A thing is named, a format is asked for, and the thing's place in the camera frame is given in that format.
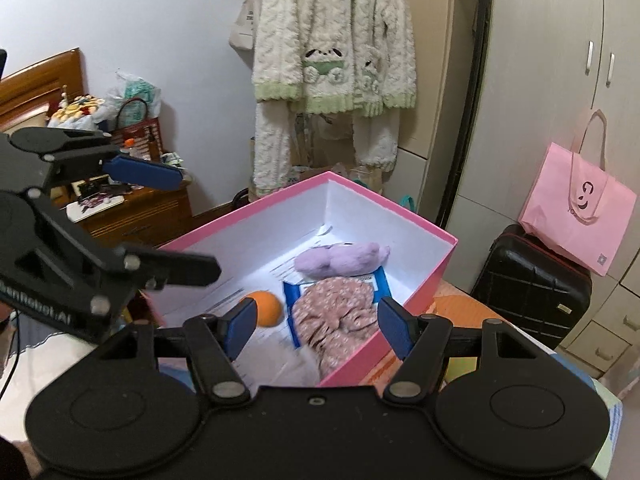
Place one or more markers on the beige canvas tote bag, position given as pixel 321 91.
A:
pixel 244 29

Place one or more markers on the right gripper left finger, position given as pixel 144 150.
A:
pixel 214 343

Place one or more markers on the black suitcase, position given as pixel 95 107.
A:
pixel 541 292

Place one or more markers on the beige wardrobe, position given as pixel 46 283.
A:
pixel 499 81

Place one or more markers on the pink floral fabric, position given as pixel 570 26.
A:
pixel 334 318

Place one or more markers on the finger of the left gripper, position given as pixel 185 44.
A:
pixel 55 272
pixel 45 158

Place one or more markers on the pink cardboard box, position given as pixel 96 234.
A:
pixel 256 245

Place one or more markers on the plush flower bouquet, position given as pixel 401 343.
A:
pixel 80 113

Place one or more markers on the cream knit cardigan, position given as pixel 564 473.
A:
pixel 331 57

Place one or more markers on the purple plush doll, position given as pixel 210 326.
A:
pixel 346 260

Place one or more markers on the wooden nightstand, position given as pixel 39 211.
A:
pixel 30 96

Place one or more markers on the red woven basket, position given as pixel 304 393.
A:
pixel 143 136

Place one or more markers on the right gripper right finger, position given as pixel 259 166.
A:
pixel 420 342

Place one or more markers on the patchwork table cloth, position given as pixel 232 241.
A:
pixel 505 409

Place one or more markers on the orange sponge egg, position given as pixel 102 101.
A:
pixel 270 310

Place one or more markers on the pink tote bag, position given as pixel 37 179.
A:
pixel 578 209

